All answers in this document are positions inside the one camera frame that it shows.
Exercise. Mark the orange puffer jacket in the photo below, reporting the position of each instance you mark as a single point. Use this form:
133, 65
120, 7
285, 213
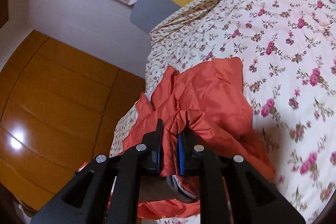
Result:
207, 98

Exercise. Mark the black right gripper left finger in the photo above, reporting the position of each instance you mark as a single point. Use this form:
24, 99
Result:
107, 189

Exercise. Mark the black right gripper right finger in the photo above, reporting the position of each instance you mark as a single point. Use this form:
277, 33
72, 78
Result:
230, 189

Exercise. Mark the floral bed quilt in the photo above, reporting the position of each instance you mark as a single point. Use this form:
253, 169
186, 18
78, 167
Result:
287, 49

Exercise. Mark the wooden wardrobe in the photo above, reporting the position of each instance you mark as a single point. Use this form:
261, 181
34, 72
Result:
59, 109

